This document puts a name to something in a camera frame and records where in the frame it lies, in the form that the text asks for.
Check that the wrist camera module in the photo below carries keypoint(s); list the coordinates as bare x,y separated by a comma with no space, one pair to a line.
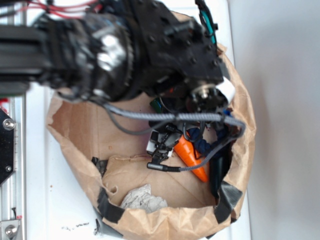
162,141

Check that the crumpled grey paper ball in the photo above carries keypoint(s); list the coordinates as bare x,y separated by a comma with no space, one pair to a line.
142,198

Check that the brown paper bag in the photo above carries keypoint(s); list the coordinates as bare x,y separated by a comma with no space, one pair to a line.
108,163

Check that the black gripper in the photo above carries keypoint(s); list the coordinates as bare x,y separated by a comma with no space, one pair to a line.
183,60

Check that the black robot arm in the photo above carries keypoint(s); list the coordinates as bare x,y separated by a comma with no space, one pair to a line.
116,51

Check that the orange toy carrot green top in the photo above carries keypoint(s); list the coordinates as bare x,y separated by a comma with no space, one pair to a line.
185,150

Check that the aluminium extrusion rail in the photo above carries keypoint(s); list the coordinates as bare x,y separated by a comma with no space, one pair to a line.
13,205

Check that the dark blue rope toy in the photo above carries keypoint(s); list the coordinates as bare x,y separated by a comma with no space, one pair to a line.
200,144

